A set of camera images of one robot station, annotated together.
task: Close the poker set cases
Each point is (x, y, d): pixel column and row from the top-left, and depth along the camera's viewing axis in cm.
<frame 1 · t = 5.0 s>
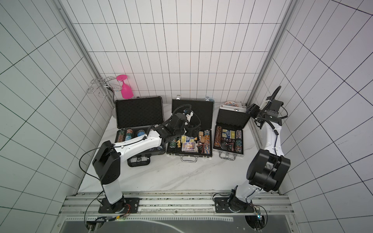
left hand: (192, 129, 84), fingers open
right hand: (253, 107, 84), fingers open
silver aluminium poker case: (230, 118, 94), point 15 cm above the table
black middle poker case: (197, 141, 96), point 4 cm above the table
black left poker case: (134, 117, 102), point 9 cm above the table
pink plastic goblet: (127, 90, 107), point 19 cm above the table
patterned small bowl: (231, 103, 119), point 4 cm above the table
purple card box: (188, 146, 92), point 5 cm above the table
orange black chip row: (218, 136, 99), point 3 cm above the table
blue yellow card deck: (228, 134, 102), point 2 cm above the table
multicolour chip row: (207, 142, 96), point 3 cm above the table

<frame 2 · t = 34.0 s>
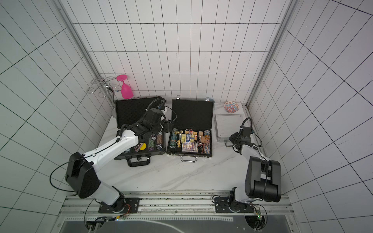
left hand: (167, 125, 84), fingers open
right hand: (234, 135, 94), fingers open
silver aluminium poker case: (226, 125, 111), on the table
green blue chip row: (174, 137, 98), point 3 cm above the table
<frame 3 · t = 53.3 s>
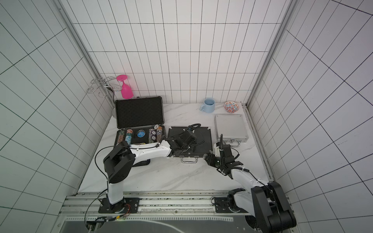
left hand: (187, 147, 91), fingers open
right hand: (206, 155, 89), fingers closed
black middle poker case: (204, 148, 89), point 7 cm above the table
light blue mug: (208, 107, 114), point 5 cm above the table
blue round chip: (141, 133, 99), point 4 cm above the table
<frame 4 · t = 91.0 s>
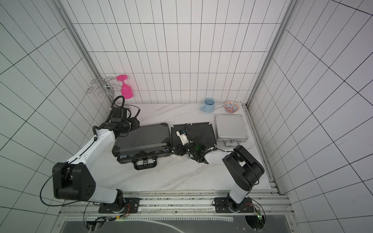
left hand: (135, 126, 87), fingers open
right hand: (174, 142, 89), fingers open
black left poker case: (143, 146, 89), point 8 cm above the table
